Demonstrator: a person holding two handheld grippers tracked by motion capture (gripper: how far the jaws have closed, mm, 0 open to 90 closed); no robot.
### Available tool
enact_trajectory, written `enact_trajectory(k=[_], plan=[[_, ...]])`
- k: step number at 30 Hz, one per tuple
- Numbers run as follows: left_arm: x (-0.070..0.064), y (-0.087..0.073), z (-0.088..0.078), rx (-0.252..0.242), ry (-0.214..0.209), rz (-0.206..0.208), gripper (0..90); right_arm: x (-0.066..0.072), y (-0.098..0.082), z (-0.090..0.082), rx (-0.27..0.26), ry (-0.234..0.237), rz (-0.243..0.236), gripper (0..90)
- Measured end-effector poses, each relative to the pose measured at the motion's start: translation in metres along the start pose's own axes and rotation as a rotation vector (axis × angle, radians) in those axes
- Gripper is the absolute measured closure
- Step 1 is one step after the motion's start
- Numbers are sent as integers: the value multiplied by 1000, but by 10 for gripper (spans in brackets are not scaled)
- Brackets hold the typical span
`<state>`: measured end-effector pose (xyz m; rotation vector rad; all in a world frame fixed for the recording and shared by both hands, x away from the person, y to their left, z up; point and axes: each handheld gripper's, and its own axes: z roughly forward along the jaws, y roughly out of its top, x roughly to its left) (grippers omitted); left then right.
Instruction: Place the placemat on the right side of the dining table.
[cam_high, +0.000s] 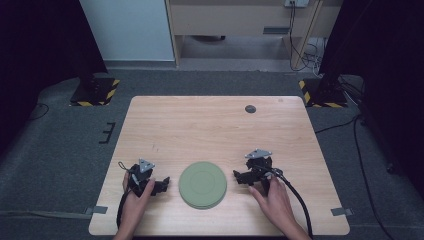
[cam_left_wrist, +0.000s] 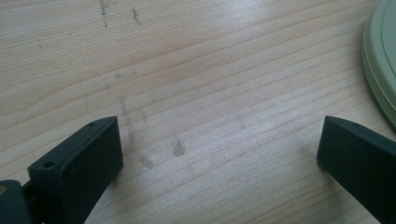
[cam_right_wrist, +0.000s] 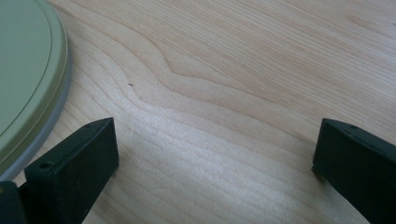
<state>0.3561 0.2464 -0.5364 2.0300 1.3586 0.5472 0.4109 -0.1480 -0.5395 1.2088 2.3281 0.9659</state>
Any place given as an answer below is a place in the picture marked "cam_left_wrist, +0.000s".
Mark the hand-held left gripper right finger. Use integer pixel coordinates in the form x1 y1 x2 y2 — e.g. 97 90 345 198
316 115 396 224

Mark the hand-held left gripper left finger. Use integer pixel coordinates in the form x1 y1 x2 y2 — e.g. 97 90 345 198
27 116 124 224

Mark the pale green round plate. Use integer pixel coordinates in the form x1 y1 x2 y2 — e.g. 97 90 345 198
361 0 396 129

